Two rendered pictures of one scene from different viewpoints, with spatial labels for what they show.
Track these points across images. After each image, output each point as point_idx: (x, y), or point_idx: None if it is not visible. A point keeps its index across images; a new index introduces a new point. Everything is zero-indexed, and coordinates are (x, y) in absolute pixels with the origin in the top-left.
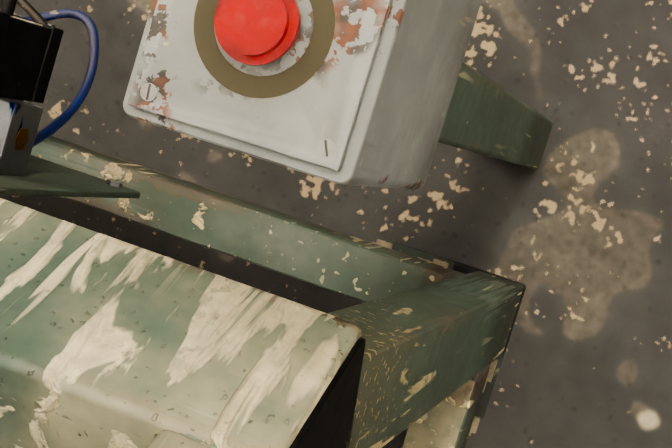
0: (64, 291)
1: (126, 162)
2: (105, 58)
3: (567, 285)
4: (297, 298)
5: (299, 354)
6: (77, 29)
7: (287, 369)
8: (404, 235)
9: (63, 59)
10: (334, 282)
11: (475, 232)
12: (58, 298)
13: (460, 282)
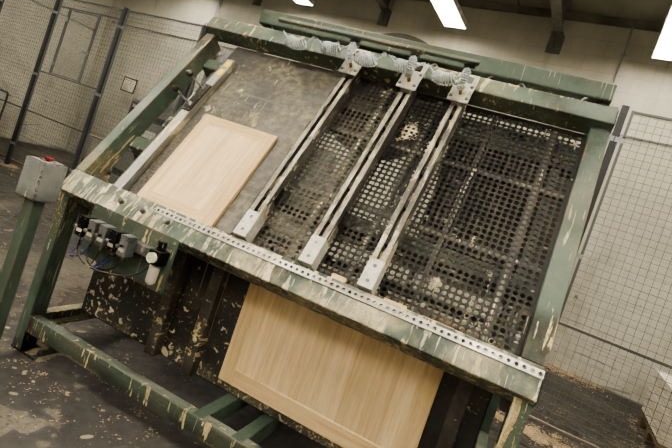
0: (88, 187)
1: (87, 365)
2: (78, 411)
3: (1, 342)
4: (66, 364)
5: (66, 181)
6: (82, 419)
7: (68, 179)
8: (29, 360)
9: (91, 416)
10: (55, 324)
11: (12, 354)
12: (89, 186)
13: (29, 310)
